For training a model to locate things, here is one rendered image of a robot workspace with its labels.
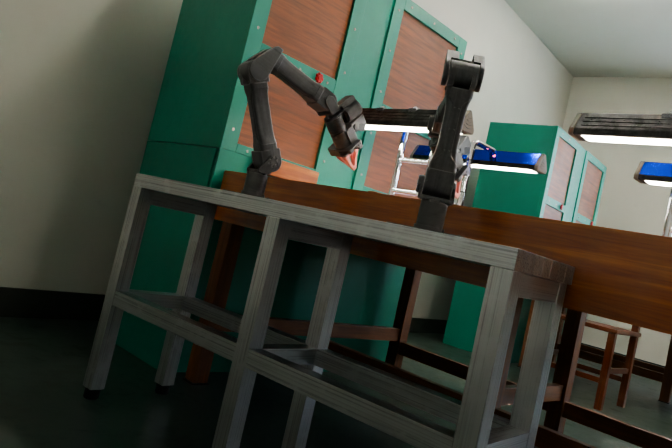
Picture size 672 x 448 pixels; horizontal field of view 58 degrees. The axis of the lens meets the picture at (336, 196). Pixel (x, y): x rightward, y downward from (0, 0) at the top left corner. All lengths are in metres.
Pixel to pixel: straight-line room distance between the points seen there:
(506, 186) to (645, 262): 3.54
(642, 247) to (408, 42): 1.92
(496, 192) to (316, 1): 2.70
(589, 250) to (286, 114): 1.44
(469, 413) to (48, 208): 2.10
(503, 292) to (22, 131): 2.11
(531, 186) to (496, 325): 3.71
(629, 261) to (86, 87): 2.24
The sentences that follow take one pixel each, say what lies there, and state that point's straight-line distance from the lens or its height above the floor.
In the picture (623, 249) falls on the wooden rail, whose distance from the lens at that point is 1.39.
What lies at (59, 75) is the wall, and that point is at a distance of 2.80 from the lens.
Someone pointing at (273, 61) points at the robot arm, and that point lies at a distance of 1.79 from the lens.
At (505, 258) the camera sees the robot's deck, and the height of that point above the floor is 0.65.
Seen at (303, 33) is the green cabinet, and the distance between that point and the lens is 2.55.
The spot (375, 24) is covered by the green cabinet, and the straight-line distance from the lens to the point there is 2.87.
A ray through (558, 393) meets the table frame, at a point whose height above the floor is 0.22.
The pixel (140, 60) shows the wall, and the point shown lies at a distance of 2.99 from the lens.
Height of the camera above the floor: 0.62
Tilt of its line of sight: 4 degrees up
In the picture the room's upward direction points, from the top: 13 degrees clockwise
